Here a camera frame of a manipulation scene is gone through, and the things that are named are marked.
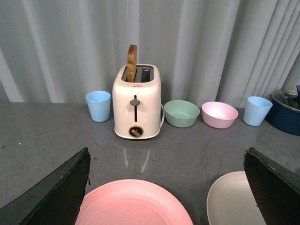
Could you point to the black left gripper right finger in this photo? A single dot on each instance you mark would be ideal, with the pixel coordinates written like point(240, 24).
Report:
point(276, 189)

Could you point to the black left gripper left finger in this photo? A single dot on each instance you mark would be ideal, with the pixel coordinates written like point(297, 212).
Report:
point(56, 199)

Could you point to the pink plate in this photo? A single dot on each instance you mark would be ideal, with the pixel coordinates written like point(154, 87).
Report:
point(132, 202)

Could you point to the white plate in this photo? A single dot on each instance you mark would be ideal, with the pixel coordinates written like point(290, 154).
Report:
point(230, 202)

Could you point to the dark blue saucepan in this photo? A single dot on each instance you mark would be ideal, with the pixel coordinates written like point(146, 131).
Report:
point(284, 119)

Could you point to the light blue cup right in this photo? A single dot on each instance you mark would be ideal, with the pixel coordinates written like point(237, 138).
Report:
point(256, 110)

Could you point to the light blue cup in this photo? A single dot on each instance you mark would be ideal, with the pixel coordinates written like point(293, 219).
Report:
point(256, 110)
point(99, 105)

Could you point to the glass pot lid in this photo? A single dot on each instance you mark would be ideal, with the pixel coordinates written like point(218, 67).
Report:
point(288, 99)

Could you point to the pink bowl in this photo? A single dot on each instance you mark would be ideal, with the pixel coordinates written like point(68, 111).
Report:
point(218, 114)

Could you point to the light blue cup left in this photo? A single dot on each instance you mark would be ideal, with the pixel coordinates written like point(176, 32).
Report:
point(99, 105)

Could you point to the green bowl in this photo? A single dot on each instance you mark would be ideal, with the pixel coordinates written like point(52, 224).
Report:
point(180, 113)

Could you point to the cream toaster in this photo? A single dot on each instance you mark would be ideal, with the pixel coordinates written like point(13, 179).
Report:
point(137, 105)

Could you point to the grey curtain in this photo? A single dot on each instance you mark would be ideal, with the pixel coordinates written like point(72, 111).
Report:
point(57, 51)

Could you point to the toasted bread slice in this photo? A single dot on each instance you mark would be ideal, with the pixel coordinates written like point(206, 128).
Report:
point(131, 63)

